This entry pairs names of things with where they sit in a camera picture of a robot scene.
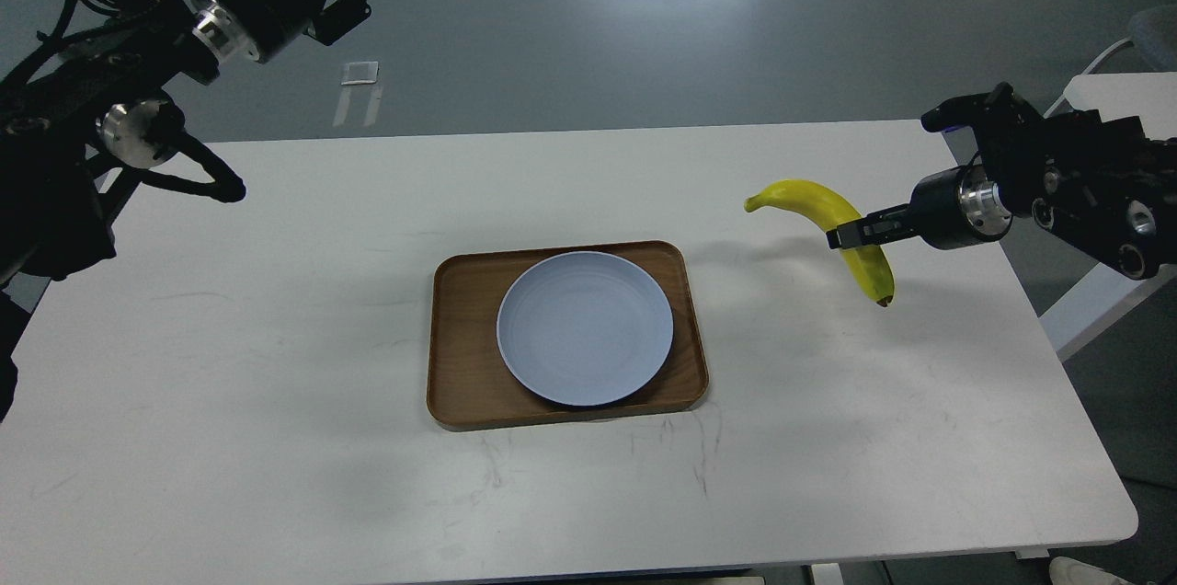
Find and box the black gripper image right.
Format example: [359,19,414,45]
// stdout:
[827,166,1012,250]

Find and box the yellow banana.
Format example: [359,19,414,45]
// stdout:
[743,178,896,307]

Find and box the light blue plate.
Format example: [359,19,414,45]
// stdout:
[496,250,674,407]

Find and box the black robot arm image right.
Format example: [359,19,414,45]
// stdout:
[827,84,1176,281]

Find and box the white chair base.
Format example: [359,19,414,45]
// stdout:
[1080,4,1176,77]

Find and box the brown wooden tray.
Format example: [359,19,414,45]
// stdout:
[426,240,710,430]

